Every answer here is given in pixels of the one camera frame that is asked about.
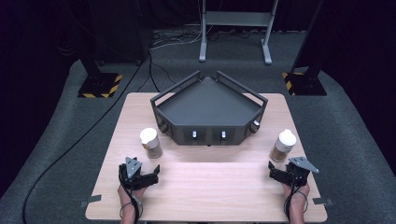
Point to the person's left hand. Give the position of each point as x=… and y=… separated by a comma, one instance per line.
x=130, y=194

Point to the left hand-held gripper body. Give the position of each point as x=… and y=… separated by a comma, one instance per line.
x=133, y=169

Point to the black stand with striped base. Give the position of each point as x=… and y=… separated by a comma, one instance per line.
x=306, y=84
x=101, y=85

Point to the grey metal stand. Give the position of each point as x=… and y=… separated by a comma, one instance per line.
x=236, y=18

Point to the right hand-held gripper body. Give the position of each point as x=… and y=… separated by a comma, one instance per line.
x=299, y=171

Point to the person's right hand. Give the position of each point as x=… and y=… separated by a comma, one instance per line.
x=297, y=193

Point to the glass spice jar white lid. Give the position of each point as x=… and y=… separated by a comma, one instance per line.
x=151, y=141
x=284, y=144

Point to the grey table bracket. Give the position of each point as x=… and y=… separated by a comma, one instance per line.
x=323, y=201
x=91, y=200

